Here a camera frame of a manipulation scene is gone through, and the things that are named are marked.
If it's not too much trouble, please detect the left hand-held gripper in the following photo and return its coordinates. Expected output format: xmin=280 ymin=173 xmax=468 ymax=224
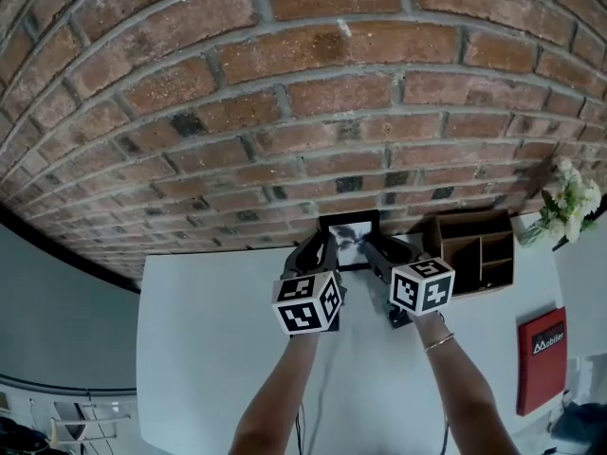
xmin=270 ymin=231 xmax=345 ymax=338

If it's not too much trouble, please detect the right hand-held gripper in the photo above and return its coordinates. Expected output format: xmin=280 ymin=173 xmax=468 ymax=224
xmin=360 ymin=234 xmax=456 ymax=329

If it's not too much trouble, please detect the black framed picture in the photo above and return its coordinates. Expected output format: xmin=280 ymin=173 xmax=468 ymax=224
xmin=318 ymin=209 xmax=381 ymax=273

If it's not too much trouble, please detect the person's right forearm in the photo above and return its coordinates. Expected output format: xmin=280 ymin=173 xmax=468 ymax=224
xmin=411 ymin=311 xmax=524 ymax=455

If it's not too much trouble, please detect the person's left forearm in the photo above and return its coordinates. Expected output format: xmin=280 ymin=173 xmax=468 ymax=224
xmin=227 ymin=332 xmax=324 ymax=455

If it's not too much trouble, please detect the brown wooden desk organizer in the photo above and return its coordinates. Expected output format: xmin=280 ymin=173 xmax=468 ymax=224
xmin=429 ymin=209 xmax=516 ymax=299

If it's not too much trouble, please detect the white desk with drawers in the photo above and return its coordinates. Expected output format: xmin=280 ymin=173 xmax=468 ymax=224
xmin=136 ymin=213 xmax=578 ymax=455

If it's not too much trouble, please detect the pale green vase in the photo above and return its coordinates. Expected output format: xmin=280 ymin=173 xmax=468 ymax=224
xmin=519 ymin=219 xmax=554 ymax=248

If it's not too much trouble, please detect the white flower bouquet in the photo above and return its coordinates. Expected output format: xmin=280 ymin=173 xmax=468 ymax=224
xmin=539 ymin=156 xmax=603 ymax=245

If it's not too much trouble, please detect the red hardcover book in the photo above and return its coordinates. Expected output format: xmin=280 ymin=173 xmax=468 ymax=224
xmin=515 ymin=306 xmax=569 ymax=418

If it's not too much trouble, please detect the white side cabinet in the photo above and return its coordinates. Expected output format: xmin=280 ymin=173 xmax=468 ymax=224
xmin=552 ymin=227 xmax=607 ymax=367

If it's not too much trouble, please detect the grey metal cabinet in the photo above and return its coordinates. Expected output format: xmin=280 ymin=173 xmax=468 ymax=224
xmin=0 ymin=223 xmax=143 ymax=393

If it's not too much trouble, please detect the thin gold bracelet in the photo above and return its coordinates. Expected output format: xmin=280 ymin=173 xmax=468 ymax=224
xmin=423 ymin=332 xmax=455 ymax=354

